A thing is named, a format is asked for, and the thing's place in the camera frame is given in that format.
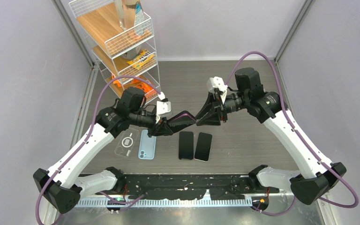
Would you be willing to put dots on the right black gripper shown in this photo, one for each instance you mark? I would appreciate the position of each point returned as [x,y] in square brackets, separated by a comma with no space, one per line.
[213,118]

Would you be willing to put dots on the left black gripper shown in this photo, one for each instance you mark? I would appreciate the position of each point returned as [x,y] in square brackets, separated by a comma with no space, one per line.
[160,129]

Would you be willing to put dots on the black phone case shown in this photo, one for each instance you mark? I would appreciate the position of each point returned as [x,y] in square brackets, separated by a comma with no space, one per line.
[181,121]

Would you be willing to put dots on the light blue phone case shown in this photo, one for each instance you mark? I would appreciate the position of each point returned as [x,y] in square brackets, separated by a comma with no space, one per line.
[147,146]

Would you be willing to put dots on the clear phone case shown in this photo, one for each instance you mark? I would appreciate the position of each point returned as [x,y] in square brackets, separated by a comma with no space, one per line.
[126,142]

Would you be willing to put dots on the black phone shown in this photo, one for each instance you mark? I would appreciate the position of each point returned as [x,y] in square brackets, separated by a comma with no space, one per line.
[203,146]

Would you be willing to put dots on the purple phone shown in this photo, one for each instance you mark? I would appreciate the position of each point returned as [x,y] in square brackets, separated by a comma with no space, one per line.
[186,115]

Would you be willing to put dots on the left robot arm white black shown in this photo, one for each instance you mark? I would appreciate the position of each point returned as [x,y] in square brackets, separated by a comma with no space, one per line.
[61,184]

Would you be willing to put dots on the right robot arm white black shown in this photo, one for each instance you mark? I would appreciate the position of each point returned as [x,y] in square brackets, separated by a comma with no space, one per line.
[316,173]

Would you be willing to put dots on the orange snack packs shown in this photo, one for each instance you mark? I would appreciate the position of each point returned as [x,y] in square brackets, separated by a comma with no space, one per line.
[119,86]

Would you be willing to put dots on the yellow snack bag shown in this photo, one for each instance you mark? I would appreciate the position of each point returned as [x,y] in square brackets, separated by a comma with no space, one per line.
[144,57]

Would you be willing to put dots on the blue white bottle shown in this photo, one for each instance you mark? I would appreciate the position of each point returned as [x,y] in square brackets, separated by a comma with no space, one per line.
[139,19]

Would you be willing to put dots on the clear bottle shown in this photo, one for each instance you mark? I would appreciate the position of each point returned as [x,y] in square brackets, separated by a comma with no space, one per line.
[120,13]

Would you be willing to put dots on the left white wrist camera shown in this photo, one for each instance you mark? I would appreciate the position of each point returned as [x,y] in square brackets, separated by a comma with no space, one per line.
[162,109]

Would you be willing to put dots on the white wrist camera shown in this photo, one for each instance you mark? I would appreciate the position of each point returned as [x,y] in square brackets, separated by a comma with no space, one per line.
[216,85]
[162,109]

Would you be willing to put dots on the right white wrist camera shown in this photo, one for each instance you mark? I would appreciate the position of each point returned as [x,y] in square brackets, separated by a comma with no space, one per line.
[216,85]

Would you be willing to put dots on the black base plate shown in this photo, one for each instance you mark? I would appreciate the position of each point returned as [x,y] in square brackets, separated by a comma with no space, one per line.
[189,186]

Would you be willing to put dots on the white wire shelf rack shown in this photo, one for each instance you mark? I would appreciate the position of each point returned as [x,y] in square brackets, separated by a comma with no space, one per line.
[111,45]

